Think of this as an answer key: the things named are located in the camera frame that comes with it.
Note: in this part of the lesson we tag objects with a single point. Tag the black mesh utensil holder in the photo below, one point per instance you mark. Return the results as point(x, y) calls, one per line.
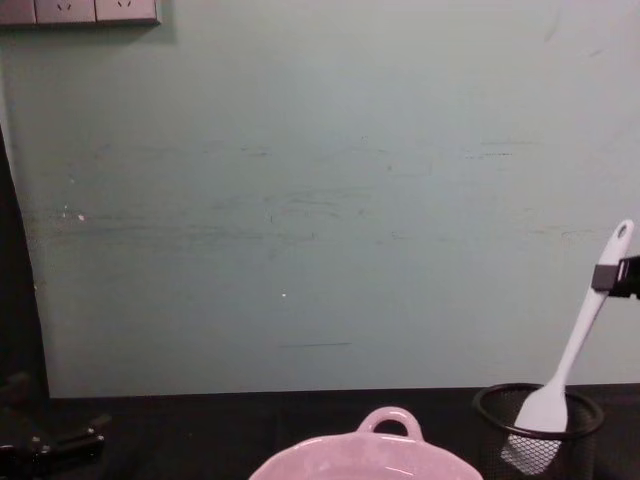
point(582, 450)

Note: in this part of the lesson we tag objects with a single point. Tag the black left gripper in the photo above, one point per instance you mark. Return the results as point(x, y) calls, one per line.
point(22, 457)

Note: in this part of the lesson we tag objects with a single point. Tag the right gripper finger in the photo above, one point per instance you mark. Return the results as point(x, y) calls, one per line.
point(632, 264)
point(605, 277)

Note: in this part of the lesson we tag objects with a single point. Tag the black table cloth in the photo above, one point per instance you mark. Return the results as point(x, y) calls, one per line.
point(210, 435)

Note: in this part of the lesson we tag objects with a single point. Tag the white silicone spatula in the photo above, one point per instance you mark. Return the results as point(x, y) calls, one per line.
point(575, 345)

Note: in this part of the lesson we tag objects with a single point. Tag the black hanging fabric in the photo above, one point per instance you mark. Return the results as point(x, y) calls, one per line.
point(17, 280)

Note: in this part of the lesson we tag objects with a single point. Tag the grey wall socket panel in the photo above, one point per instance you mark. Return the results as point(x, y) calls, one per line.
point(80, 11)

